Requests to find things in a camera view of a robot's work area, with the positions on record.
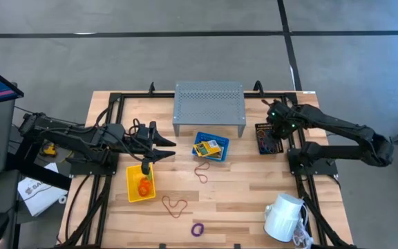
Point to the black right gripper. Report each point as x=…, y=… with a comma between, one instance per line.
x=283, y=119

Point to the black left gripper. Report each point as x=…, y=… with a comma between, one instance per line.
x=140, y=145

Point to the red rubber band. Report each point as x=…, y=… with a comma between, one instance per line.
x=264, y=131
x=175, y=217
x=203, y=183

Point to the blue rubber band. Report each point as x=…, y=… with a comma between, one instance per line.
x=268, y=148

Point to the small yellow crayon box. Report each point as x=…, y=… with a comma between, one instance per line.
x=204, y=149

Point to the green yellow Crayola crayon box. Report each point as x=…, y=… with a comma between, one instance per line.
x=219, y=156

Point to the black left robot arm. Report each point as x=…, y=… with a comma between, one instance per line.
x=67, y=135

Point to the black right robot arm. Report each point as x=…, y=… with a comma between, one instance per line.
x=340, y=128

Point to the black plastic basket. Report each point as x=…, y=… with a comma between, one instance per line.
x=258, y=126

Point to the blue plastic basket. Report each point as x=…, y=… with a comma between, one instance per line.
x=202, y=136

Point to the yellow plastic basket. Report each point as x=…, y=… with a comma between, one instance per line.
x=131, y=193

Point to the grey perforated metal riser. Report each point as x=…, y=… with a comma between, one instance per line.
x=209, y=103

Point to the white cylindrical lamp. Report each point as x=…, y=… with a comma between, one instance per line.
x=283, y=218

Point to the white paper bag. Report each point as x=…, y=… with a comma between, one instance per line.
x=40, y=193

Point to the black frame clamp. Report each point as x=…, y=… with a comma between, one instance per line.
x=258, y=87
x=151, y=88

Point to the black aluminium table frame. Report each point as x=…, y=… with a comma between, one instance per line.
x=137, y=95

